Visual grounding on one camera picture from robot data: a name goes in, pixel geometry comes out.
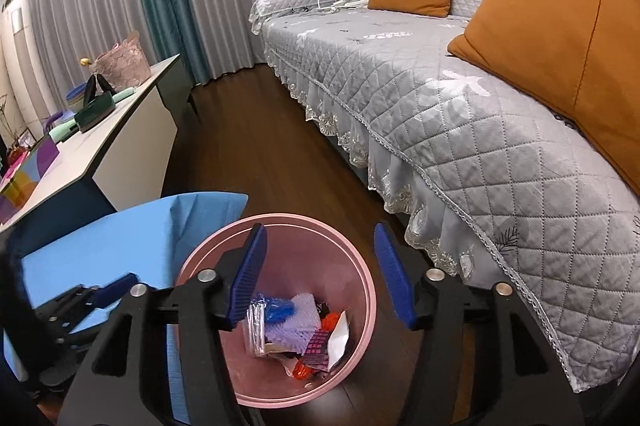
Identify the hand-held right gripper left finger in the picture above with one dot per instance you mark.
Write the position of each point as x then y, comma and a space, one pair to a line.
247, 278

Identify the pink lace basket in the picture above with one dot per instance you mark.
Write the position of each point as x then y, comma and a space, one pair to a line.
122, 64

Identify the dark green handbag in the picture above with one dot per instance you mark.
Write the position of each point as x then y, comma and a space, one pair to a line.
95, 114

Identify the red plastic bag with tape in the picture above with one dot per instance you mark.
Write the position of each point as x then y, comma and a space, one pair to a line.
330, 321

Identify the white-topped coffee table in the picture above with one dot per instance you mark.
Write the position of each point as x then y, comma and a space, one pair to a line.
115, 131

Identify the blue plastic wrapper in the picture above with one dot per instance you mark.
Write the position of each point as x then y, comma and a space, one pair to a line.
277, 308

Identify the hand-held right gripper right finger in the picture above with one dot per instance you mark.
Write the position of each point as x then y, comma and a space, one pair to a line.
395, 278

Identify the dark red patterned packet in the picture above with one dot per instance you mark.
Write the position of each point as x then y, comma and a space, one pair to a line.
317, 348

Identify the white standing air conditioner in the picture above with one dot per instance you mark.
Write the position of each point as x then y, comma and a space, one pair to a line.
17, 66

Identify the stack of coloured bowls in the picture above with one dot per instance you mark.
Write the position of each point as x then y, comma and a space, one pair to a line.
77, 99

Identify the cream paper bag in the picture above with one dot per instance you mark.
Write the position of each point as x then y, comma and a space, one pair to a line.
340, 336

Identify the pink trash bin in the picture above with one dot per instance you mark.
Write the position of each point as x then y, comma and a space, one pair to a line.
345, 266

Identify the clear plastic package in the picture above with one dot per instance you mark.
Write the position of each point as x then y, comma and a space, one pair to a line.
256, 326

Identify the mint green plastic tray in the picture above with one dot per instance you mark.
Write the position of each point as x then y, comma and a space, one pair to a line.
62, 132

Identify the colourful gift box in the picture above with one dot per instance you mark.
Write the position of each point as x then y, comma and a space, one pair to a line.
25, 186

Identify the blue table cover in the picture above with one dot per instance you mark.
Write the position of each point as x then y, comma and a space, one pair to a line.
125, 246

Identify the large orange cushion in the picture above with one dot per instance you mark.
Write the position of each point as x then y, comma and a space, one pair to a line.
560, 36

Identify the orange-red plastic bag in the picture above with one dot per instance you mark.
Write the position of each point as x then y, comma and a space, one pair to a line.
301, 368

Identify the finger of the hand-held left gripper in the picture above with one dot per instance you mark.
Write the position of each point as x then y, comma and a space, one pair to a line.
117, 288
65, 368

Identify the yellow artificial flower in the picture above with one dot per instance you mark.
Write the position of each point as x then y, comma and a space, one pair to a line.
86, 62

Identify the purple foam net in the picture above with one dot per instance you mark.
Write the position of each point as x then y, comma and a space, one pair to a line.
295, 323

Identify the grey quilted sofa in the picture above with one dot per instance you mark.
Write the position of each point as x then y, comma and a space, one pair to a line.
400, 81

